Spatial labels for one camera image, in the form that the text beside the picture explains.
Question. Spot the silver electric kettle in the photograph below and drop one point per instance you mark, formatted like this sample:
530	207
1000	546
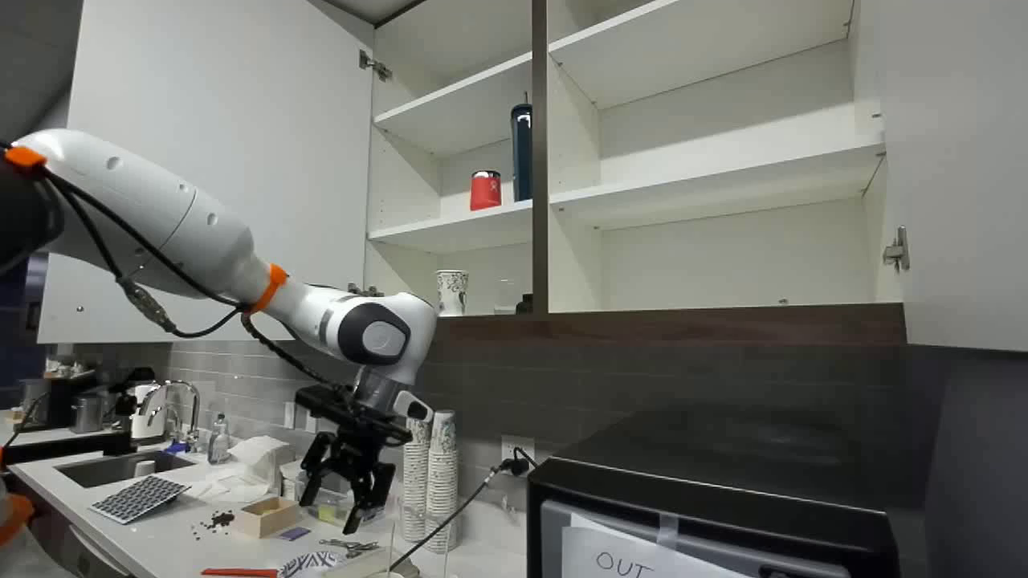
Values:
166	410

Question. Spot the kitchen sink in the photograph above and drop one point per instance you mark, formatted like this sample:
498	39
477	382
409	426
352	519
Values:
120	465

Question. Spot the white right cabinet door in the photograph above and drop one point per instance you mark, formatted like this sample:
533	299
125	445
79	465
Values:
952	85

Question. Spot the black microwave oven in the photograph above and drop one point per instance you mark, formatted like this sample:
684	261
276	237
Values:
760	493

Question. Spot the dark blue tumbler bottle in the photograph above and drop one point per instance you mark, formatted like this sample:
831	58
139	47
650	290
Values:
521	147

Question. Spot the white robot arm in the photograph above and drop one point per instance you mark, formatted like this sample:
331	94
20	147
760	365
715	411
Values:
151	228

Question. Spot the red mug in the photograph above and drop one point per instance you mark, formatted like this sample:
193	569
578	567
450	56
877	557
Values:
482	191

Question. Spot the patterned paper cup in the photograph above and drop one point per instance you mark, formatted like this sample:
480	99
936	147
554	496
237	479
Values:
450	292

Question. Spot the white left cabinet door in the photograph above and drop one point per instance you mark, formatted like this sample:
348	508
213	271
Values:
261	104

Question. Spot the white cabinet door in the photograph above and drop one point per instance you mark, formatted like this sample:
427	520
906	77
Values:
952	85
261	104

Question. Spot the small clear bottle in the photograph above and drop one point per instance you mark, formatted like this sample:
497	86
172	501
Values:
218	442

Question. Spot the small black object on shelf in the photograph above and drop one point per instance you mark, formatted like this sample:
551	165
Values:
524	305

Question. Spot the stack of paper cups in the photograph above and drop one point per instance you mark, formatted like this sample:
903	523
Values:
442	479
416	479

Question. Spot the white wall cabinet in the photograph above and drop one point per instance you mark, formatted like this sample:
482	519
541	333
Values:
684	155

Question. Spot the small wooden box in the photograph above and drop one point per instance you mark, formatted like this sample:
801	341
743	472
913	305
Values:
264	519

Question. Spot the white paper sign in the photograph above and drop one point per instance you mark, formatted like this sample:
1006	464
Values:
595	550

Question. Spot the grey keyboard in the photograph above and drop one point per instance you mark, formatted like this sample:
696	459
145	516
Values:
139	500

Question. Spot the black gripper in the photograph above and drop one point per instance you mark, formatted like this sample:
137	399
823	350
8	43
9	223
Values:
352	451

